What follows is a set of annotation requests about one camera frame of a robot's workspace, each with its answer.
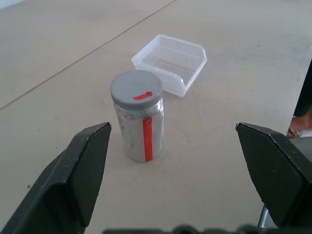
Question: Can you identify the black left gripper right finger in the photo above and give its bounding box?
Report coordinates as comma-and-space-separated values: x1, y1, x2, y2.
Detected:
235, 122, 312, 234

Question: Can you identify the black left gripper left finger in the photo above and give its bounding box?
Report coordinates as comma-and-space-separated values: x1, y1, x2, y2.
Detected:
0, 121, 112, 234

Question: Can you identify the grey-lidded jar with red stripe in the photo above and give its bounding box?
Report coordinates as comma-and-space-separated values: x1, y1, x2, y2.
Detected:
114, 98, 164, 163

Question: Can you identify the grey plastic jar lid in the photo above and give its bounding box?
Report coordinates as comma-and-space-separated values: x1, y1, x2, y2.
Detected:
110, 70, 163, 111

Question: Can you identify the clear plastic container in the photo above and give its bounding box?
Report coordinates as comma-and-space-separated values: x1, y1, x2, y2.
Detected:
131, 34, 208, 98

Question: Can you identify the dark object beside table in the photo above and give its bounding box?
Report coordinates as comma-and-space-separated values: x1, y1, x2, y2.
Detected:
287, 57, 312, 138

